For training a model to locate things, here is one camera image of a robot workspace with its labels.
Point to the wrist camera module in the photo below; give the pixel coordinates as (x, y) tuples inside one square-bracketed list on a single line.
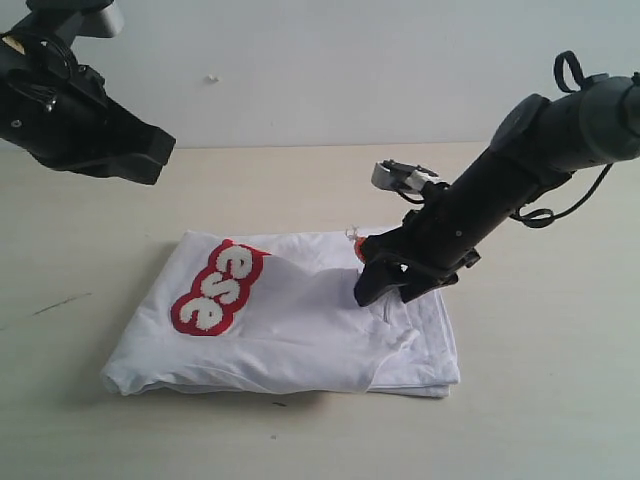
[(86, 18), (389, 175)]

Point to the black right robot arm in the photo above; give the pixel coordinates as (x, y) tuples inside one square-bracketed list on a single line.
[(537, 148)]

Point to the orange size tag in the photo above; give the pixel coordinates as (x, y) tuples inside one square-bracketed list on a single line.
[(357, 245)]

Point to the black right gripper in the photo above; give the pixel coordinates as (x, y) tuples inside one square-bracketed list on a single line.
[(453, 221)]

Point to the white t-shirt red lettering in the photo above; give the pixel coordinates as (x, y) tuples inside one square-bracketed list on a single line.
[(276, 314)]

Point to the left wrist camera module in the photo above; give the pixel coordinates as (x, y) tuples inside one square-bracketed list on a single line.
[(86, 18)]

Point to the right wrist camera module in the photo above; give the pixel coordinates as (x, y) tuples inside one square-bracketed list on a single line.
[(389, 175)]

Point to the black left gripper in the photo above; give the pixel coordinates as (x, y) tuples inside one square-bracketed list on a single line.
[(58, 110)]

